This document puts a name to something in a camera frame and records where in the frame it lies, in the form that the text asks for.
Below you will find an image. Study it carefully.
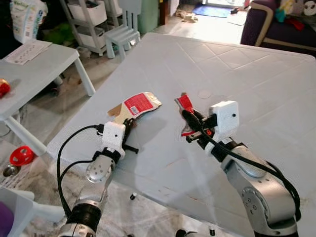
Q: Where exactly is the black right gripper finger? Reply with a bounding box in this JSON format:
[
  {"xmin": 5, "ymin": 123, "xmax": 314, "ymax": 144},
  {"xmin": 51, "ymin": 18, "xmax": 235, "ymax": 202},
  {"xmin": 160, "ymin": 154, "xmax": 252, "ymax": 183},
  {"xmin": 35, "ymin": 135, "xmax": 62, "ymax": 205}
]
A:
[
  {"xmin": 184, "ymin": 129, "xmax": 205, "ymax": 145},
  {"xmin": 181, "ymin": 109, "xmax": 202, "ymax": 130}
]

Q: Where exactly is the red and silver wrapper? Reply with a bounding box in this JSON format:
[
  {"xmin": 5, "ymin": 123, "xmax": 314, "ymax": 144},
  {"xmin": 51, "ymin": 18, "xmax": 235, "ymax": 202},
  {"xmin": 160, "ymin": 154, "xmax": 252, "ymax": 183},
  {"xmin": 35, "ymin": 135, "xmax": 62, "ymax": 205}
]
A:
[{"xmin": 176, "ymin": 92, "xmax": 214, "ymax": 139}]

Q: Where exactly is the tan and red wrapper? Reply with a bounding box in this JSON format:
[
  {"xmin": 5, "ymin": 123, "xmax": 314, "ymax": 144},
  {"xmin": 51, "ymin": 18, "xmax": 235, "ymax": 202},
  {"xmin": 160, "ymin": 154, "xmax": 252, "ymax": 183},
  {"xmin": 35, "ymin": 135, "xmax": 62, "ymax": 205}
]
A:
[{"xmin": 107, "ymin": 92, "xmax": 162, "ymax": 125}]

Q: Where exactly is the purple plastic rubbish bin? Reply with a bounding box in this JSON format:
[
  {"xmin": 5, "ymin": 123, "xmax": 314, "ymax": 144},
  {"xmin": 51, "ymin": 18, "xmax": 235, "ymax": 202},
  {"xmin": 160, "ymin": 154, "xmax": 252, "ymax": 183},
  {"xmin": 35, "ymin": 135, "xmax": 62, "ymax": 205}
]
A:
[{"xmin": 0, "ymin": 201, "xmax": 14, "ymax": 237}]

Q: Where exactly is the large white plastic table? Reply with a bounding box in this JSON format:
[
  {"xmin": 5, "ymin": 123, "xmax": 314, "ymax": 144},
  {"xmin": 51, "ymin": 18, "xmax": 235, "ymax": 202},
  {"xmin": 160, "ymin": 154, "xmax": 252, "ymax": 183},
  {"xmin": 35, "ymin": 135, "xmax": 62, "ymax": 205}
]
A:
[{"xmin": 46, "ymin": 32, "xmax": 316, "ymax": 237}]

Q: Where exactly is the pale green child chair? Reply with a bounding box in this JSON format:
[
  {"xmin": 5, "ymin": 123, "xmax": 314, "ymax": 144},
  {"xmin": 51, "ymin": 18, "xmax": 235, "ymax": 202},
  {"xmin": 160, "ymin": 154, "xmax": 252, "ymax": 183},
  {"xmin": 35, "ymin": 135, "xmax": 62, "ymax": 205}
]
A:
[{"xmin": 103, "ymin": 0, "xmax": 144, "ymax": 61}]

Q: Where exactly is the beige crumpled cloth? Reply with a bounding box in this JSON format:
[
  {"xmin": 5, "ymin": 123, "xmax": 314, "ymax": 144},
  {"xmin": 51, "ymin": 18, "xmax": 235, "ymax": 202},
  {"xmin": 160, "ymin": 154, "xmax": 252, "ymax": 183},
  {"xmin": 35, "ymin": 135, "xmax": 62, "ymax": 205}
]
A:
[{"xmin": 179, "ymin": 11, "xmax": 198, "ymax": 23}]

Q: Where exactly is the light green cabinet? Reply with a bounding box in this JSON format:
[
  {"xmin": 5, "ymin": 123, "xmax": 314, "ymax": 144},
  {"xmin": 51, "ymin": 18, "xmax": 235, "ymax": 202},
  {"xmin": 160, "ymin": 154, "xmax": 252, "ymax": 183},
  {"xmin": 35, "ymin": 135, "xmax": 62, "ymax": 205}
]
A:
[{"xmin": 137, "ymin": 0, "xmax": 159, "ymax": 35}]

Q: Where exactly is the blue floor mat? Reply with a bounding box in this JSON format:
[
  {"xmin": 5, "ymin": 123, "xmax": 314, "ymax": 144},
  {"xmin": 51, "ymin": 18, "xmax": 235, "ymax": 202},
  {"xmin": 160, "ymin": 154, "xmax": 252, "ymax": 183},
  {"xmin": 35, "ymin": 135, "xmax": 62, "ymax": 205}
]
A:
[{"xmin": 192, "ymin": 4, "xmax": 233, "ymax": 19}]

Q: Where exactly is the red round toy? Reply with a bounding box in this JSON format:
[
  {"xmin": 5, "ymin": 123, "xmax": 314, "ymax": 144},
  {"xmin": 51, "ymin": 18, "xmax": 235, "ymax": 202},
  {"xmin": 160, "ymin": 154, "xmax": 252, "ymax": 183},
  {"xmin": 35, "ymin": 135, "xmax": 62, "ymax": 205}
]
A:
[{"xmin": 8, "ymin": 145, "xmax": 36, "ymax": 167}]

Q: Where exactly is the small white plastic table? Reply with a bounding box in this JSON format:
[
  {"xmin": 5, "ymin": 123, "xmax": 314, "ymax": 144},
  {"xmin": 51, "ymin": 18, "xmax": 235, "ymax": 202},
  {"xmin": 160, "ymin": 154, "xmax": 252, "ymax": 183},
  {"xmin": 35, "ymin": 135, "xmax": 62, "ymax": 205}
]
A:
[{"xmin": 0, "ymin": 39, "xmax": 97, "ymax": 157}]

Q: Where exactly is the green soft item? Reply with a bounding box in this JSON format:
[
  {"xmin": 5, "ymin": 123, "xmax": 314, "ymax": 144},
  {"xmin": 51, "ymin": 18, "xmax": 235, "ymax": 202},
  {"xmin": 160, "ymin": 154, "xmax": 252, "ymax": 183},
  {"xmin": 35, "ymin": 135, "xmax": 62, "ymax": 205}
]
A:
[{"xmin": 41, "ymin": 22, "xmax": 76, "ymax": 48}]

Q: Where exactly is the dark purple sofa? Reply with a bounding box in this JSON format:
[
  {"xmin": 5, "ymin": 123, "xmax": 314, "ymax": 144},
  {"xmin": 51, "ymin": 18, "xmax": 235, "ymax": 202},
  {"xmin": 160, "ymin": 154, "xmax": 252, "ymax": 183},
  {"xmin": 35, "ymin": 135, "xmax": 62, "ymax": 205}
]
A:
[{"xmin": 240, "ymin": 0, "xmax": 316, "ymax": 56}]

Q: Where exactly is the white shelf cart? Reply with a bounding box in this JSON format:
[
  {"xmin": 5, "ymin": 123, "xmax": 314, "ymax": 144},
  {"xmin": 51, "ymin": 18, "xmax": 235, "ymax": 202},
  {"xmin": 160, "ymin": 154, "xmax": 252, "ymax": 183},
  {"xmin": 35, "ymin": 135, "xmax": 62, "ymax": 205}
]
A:
[{"xmin": 59, "ymin": 0, "xmax": 125, "ymax": 56}]

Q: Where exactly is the white plastic chair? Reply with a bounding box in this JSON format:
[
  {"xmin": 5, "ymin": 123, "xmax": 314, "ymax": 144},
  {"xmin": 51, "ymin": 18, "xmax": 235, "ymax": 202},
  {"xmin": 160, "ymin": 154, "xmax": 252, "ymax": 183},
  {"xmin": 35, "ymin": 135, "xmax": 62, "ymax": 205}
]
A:
[{"xmin": 0, "ymin": 186, "xmax": 66, "ymax": 237}]

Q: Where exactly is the small metal bowl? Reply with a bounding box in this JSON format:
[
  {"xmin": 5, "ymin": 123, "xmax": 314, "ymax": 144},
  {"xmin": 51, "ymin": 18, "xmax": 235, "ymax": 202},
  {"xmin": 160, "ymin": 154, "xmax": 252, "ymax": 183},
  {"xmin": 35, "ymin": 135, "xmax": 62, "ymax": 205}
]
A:
[{"xmin": 2, "ymin": 165, "xmax": 18, "ymax": 178}]

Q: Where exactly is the white printed paper sheet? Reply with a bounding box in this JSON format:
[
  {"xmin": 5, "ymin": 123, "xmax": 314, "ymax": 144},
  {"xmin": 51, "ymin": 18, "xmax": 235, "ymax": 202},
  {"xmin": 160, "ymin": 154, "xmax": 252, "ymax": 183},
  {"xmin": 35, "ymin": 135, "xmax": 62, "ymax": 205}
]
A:
[{"xmin": 3, "ymin": 40, "xmax": 53, "ymax": 66}]

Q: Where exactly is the crumpled red snack wrapper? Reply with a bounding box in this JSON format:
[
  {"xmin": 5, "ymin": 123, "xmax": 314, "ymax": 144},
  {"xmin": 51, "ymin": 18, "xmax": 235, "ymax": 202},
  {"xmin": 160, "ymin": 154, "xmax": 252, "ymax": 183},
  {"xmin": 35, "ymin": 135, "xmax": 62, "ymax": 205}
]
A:
[{"xmin": 0, "ymin": 79, "xmax": 11, "ymax": 98}]

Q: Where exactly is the teal plush toy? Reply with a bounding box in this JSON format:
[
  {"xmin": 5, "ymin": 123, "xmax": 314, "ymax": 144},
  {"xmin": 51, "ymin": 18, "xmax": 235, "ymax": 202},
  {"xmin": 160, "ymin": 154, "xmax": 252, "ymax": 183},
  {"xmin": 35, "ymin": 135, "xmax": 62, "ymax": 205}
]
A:
[{"xmin": 276, "ymin": 6, "xmax": 288, "ymax": 24}]

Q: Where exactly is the small red cloth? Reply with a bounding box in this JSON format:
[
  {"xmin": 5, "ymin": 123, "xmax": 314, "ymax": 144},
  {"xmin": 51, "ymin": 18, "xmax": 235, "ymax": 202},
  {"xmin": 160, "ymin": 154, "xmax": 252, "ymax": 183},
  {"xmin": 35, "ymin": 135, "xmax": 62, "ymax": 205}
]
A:
[{"xmin": 286, "ymin": 17, "xmax": 306, "ymax": 31}]

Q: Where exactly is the white printed plastic package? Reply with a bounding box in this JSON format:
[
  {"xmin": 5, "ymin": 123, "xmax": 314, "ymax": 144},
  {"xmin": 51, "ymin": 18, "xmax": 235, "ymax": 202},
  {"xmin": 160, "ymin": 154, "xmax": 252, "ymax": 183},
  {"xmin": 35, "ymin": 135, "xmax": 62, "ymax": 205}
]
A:
[{"xmin": 10, "ymin": 0, "xmax": 49, "ymax": 44}]

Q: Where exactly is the panda plush toy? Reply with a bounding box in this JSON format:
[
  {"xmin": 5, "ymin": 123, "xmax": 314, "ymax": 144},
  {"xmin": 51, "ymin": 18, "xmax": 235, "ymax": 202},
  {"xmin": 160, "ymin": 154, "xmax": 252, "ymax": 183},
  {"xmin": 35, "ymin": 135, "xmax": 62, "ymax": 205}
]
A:
[{"xmin": 302, "ymin": 0, "xmax": 316, "ymax": 16}]

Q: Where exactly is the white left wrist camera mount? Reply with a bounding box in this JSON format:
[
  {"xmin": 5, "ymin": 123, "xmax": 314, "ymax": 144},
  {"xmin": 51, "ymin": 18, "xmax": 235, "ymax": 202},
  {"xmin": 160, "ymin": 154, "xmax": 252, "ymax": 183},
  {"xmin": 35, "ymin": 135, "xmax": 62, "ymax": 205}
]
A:
[{"xmin": 101, "ymin": 121, "xmax": 127, "ymax": 155}]

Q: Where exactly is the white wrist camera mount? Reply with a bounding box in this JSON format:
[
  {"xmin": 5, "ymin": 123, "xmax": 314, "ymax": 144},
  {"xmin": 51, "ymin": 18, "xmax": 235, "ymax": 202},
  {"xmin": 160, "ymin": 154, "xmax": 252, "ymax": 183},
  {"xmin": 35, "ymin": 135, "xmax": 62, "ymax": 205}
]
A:
[
  {"xmin": 209, "ymin": 101, "xmax": 240, "ymax": 140},
  {"xmin": 101, "ymin": 121, "xmax": 127, "ymax": 155}
]

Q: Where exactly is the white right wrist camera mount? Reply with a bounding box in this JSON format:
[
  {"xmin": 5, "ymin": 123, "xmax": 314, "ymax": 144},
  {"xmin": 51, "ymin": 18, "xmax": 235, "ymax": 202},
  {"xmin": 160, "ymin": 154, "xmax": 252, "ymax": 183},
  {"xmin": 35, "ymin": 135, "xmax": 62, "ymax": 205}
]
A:
[{"xmin": 209, "ymin": 101, "xmax": 240, "ymax": 140}]

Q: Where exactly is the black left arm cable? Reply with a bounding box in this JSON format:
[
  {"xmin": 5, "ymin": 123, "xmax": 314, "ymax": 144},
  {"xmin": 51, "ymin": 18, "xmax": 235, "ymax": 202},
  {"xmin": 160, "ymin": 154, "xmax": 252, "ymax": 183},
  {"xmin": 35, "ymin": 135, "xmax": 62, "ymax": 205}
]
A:
[{"xmin": 56, "ymin": 124, "xmax": 107, "ymax": 218}]

